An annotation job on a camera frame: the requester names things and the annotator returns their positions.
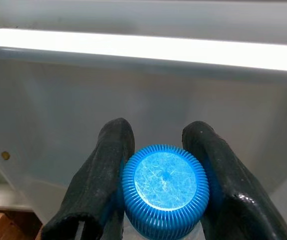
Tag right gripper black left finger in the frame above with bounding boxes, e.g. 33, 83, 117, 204
40, 117, 136, 240

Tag clear fridge shelf bin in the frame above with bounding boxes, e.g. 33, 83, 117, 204
0, 46, 287, 236

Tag silver mini fridge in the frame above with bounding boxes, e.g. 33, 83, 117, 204
0, 0, 287, 240

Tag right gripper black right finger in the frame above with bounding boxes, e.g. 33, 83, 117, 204
181, 121, 287, 240

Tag blue-capped clear water bottle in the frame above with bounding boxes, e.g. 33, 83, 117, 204
122, 143, 209, 240

